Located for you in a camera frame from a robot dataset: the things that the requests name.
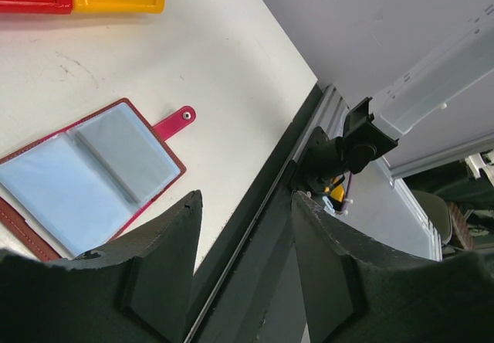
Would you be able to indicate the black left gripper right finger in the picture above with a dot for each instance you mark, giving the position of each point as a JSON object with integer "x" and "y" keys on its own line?
{"x": 357, "y": 289}

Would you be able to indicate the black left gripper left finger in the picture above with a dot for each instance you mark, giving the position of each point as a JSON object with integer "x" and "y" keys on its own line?
{"x": 135, "y": 288}

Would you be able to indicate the red leather card holder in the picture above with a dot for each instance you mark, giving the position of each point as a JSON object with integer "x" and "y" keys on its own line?
{"x": 82, "y": 185}

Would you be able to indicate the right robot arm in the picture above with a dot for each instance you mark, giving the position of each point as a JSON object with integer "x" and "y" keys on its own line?
{"x": 374, "y": 127}

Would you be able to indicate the aluminium front rail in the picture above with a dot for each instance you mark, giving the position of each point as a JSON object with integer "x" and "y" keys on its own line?
{"x": 329, "y": 114}

